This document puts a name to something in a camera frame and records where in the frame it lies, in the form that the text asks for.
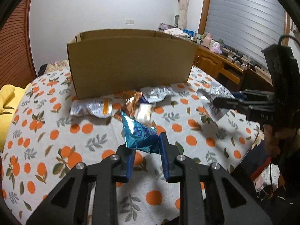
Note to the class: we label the yellow plush toy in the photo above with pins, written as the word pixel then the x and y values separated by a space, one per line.
pixel 10 112

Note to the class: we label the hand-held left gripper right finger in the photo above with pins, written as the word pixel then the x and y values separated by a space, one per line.
pixel 164 161

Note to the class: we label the folded floral cloth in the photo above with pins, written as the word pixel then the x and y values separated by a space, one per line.
pixel 175 31

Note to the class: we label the wooden louvred wardrobe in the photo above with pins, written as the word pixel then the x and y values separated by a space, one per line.
pixel 14 51

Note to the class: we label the small clear snack packet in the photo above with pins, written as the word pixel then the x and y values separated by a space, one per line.
pixel 144 113

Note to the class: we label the white fan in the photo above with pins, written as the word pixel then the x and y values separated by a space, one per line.
pixel 176 21

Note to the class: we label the beige curtain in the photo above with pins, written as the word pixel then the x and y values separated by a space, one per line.
pixel 184 4

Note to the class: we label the brown cardboard box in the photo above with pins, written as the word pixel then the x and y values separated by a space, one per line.
pixel 131 65

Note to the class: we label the silver snack packet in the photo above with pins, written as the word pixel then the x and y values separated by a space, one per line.
pixel 157 93
pixel 214 92

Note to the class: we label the copper foil snack packet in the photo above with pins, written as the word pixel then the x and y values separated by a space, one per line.
pixel 131 102

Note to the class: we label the grey window blind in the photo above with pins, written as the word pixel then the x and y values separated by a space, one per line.
pixel 246 21

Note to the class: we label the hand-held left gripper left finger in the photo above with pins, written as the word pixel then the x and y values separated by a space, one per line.
pixel 130 166

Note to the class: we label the pink bottle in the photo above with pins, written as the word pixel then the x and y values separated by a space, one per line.
pixel 207 41

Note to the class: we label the white wall switch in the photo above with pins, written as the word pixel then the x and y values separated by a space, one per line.
pixel 129 21

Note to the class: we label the silver packet with orange strip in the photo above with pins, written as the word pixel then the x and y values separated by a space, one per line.
pixel 91 109

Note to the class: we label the person's right hand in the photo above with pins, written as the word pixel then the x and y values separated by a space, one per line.
pixel 271 143

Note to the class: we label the wooden sideboard cabinet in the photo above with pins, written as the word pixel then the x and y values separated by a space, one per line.
pixel 215 65

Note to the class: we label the orange print bedsheet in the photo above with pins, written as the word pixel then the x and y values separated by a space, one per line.
pixel 70 180

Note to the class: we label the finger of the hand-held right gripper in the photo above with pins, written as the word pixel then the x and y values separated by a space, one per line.
pixel 229 104
pixel 255 95

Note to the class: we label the blue snack packet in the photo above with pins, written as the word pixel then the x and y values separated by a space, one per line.
pixel 138 133

